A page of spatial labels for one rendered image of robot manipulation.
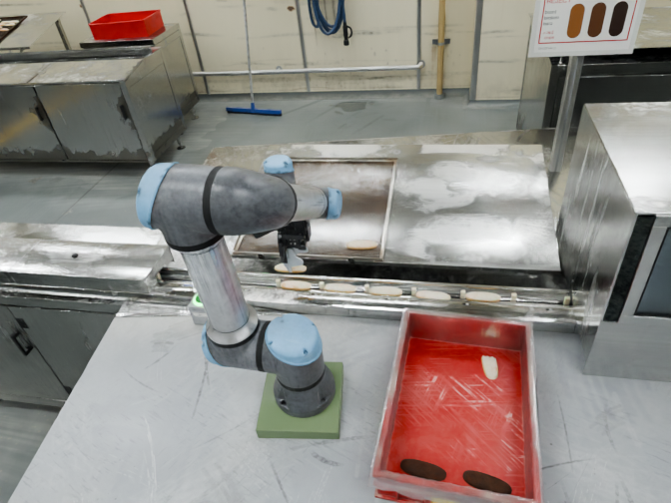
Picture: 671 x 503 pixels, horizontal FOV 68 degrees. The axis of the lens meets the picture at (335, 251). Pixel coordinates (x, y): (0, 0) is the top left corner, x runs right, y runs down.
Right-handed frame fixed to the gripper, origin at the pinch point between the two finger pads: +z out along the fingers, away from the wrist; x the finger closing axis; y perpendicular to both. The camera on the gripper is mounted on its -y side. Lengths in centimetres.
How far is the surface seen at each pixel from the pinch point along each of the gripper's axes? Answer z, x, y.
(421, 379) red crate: 11, -28, 41
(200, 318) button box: 9.0, -16.9, -24.6
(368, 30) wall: 33, 370, -34
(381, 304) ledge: 7.5, -6.7, 28.4
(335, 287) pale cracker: 7.8, -0.7, 13.6
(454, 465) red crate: 11, -50, 50
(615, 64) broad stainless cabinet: 0, 166, 123
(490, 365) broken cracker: 10, -23, 58
